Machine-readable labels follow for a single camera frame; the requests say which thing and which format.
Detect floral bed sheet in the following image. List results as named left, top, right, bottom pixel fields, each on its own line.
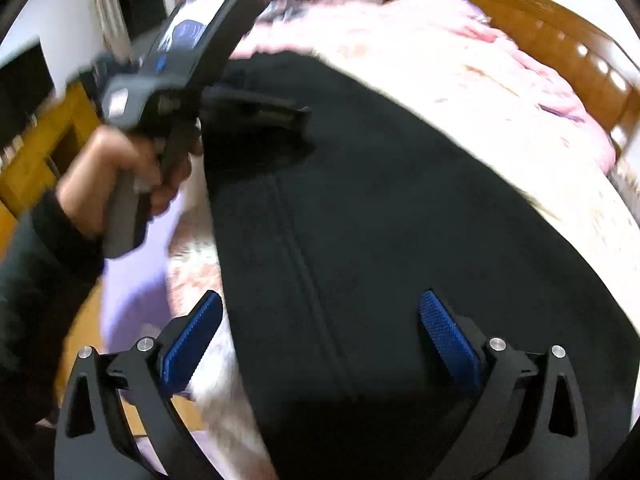
left=165, top=45, right=640, bottom=480

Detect wooden desk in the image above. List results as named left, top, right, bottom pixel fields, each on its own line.
left=0, top=82, right=105, bottom=243

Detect pink quilt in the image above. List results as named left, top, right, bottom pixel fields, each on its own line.
left=234, top=0, right=617, bottom=176

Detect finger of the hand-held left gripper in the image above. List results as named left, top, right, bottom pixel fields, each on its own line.
left=202, top=85, right=313, bottom=135

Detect black pants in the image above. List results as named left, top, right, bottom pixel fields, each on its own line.
left=202, top=52, right=640, bottom=480

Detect black monitor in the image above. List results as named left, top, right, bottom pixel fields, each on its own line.
left=0, top=39, right=57, bottom=147

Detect wooden bed headboard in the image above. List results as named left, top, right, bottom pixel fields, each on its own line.
left=442, top=0, right=640, bottom=161

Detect person's left hand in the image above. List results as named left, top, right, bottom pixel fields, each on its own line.
left=55, top=119, right=203, bottom=238

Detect dark window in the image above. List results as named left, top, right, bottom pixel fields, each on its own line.
left=115, top=0, right=169, bottom=40

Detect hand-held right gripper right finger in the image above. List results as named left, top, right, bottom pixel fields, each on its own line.
left=419, top=290, right=596, bottom=480

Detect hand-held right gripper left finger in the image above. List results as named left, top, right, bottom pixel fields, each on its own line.
left=54, top=290, right=224, bottom=480

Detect purple blanket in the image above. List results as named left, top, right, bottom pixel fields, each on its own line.
left=99, top=192, right=221, bottom=361

